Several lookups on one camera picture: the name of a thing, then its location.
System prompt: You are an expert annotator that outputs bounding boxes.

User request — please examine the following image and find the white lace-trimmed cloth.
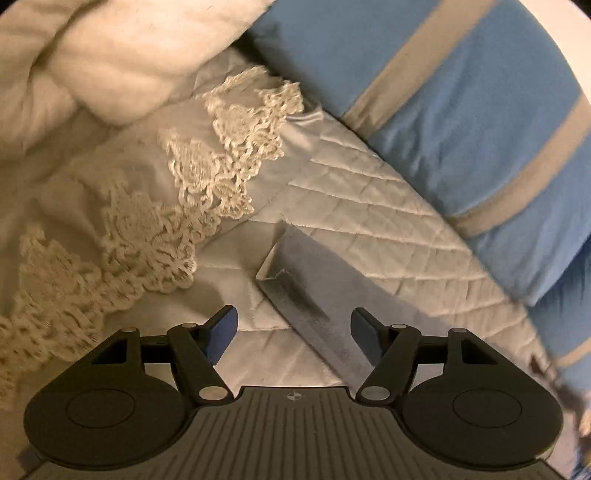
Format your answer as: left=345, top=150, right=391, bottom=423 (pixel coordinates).
left=0, top=46, right=324, bottom=411

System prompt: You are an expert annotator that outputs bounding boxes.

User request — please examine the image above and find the blue grey-striped pillow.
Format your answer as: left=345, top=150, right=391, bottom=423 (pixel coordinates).
left=526, top=263, right=591, bottom=372
left=240, top=0, right=591, bottom=308

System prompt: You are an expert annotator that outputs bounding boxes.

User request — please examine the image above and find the grey fleece garment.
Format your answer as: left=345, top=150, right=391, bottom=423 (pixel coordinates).
left=255, top=222, right=467, bottom=393

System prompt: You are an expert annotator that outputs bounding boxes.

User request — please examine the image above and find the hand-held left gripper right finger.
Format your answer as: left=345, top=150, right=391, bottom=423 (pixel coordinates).
left=351, top=308, right=497, bottom=406

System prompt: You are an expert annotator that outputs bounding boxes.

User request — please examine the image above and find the white quilted bedspread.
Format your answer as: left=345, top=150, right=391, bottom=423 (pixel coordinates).
left=198, top=104, right=561, bottom=402

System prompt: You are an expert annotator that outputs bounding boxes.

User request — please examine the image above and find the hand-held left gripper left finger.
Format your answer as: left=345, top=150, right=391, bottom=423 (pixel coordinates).
left=92, top=305, right=239, bottom=406

